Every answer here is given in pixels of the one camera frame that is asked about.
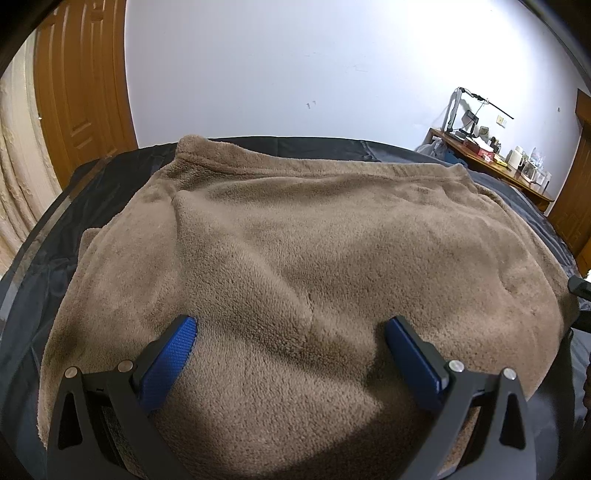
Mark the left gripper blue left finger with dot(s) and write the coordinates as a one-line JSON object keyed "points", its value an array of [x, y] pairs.
{"points": [[100, 426]]}

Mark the beige curtain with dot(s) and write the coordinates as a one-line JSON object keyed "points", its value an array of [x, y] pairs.
{"points": [[28, 181]]}

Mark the red box on desk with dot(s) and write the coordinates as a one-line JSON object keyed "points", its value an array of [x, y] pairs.
{"points": [[477, 148]]}

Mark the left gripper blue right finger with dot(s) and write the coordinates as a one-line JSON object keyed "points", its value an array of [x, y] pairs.
{"points": [[501, 445]]}

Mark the wooden desk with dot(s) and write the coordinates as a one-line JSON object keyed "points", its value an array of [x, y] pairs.
{"points": [[532, 191]]}

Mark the brown fleece garment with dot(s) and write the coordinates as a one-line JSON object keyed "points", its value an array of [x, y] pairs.
{"points": [[292, 269]]}

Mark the brown wooden door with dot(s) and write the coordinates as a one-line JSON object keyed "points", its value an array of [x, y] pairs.
{"points": [[80, 84]]}

